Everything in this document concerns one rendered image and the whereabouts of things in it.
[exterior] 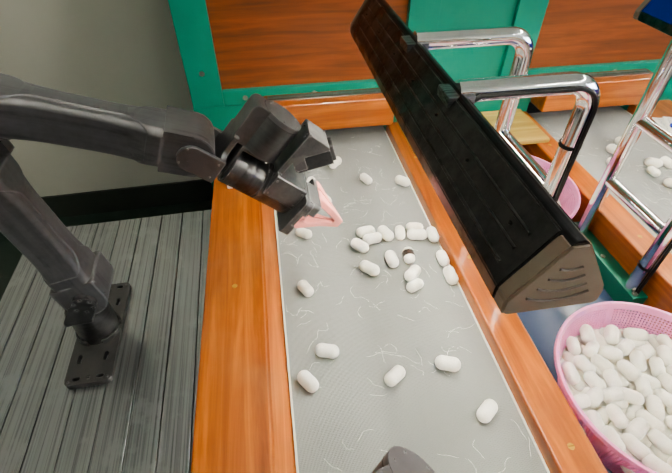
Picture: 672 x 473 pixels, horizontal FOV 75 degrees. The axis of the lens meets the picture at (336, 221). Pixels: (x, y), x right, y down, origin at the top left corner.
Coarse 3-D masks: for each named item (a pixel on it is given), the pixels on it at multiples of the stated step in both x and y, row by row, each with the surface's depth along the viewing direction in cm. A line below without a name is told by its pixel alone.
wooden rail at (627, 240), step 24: (528, 144) 106; (552, 144) 102; (576, 168) 95; (576, 216) 91; (600, 216) 84; (624, 216) 83; (600, 240) 85; (624, 240) 79; (648, 240) 78; (624, 264) 80; (648, 288) 75
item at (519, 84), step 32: (416, 32) 56; (448, 32) 56; (480, 32) 56; (512, 32) 57; (512, 64) 61; (448, 96) 44; (480, 96) 44; (512, 96) 46; (576, 96) 48; (576, 128) 50
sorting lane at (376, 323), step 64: (384, 192) 93; (320, 256) 79; (384, 256) 79; (320, 320) 68; (384, 320) 68; (448, 320) 68; (320, 384) 60; (384, 384) 60; (448, 384) 60; (320, 448) 54; (384, 448) 54; (448, 448) 54; (512, 448) 54
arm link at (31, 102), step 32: (0, 96) 45; (32, 96) 47; (64, 96) 48; (0, 128) 46; (32, 128) 47; (64, 128) 48; (96, 128) 49; (128, 128) 50; (160, 128) 51; (192, 128) 53; (160, 160) 52
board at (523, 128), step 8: (488, 112) 111; (496, 112) 111; (520, 112) 111; (488, 120) 108; (520, 120) 108; (528, 120) 108; (400, 128) 107; (512, 128) 105; (520, 128) 105; (528, 128) 105; (536, 128) 105; (520, 136) 102; (528, 136) 102; (536, 136) 102; (544, 136) 102
